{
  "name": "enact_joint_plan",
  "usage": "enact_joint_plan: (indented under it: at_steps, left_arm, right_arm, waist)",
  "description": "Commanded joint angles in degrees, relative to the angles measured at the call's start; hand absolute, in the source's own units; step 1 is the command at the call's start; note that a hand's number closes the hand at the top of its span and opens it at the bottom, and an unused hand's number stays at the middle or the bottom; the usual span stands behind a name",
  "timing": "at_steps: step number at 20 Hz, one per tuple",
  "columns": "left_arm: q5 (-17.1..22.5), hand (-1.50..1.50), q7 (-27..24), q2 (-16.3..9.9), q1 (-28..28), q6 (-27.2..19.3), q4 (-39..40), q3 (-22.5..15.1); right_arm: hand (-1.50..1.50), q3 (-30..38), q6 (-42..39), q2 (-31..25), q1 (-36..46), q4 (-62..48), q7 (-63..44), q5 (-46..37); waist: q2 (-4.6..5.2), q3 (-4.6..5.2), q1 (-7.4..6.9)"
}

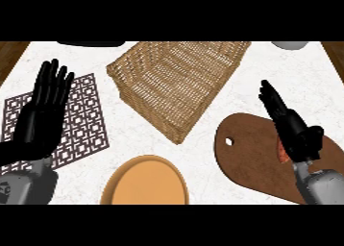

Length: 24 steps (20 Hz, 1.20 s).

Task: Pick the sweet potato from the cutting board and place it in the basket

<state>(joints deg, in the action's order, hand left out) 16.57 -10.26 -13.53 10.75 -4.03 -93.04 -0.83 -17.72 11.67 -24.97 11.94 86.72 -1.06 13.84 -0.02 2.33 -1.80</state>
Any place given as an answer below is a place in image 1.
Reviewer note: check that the orange plate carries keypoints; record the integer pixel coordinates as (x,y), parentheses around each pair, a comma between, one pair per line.
(145,182)

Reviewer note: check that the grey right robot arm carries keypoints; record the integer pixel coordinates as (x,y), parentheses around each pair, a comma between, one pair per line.
(323,184)

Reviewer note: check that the orange sweet potato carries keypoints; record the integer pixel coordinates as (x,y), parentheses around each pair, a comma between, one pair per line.
(282,151)

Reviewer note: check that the black flat object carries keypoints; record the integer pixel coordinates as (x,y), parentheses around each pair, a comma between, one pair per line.
(90,43)

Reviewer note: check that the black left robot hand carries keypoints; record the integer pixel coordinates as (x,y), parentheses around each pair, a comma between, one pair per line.
(40,121)

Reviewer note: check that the grey round object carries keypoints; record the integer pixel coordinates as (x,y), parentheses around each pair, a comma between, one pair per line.
(289,44)

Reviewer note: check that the brown wooden cutting board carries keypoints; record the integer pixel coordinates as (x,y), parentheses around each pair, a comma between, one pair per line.
(255,160)

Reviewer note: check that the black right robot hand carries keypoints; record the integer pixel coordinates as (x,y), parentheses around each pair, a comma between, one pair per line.
(292,128)

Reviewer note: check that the wicker basket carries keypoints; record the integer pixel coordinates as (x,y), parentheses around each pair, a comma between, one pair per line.
(179,86)

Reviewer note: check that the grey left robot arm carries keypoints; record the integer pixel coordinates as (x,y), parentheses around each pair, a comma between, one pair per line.
(24,185)

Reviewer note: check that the brown patterned placemat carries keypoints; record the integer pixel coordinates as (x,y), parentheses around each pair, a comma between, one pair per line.
(83,125)

